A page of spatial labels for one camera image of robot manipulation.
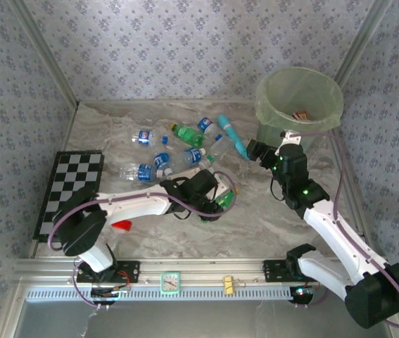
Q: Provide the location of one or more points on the green bottle yellow cap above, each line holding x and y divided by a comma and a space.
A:
190, 135
226, 200

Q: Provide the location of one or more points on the clear bottle green cap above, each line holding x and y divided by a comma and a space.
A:
207, 162

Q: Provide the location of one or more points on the small circuit board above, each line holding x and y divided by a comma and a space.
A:
303, 292
106, 292

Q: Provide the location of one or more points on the turquoise marker pen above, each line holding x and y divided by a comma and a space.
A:
232, 135

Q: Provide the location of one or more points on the aluminium frame post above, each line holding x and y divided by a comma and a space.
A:
44, 53
364, 38

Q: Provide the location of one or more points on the black grey chessboard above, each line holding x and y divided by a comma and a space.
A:
76, 172

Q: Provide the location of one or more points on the small teal clock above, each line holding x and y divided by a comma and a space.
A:
170, 282

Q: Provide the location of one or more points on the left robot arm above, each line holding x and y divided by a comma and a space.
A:
132, 204

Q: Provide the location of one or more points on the green translucent bin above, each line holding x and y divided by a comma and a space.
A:
273, 126

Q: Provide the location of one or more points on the clear square white-label bottle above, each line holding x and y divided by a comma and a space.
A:
185, 174

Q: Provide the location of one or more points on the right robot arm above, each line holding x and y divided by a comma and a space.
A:
340, 232

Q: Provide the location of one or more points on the small red block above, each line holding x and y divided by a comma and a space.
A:
121, 225

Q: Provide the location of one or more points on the yellow binder clip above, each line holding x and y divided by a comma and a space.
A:
229, 284

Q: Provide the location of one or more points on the aluminium frame rail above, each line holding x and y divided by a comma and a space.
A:
202, 269

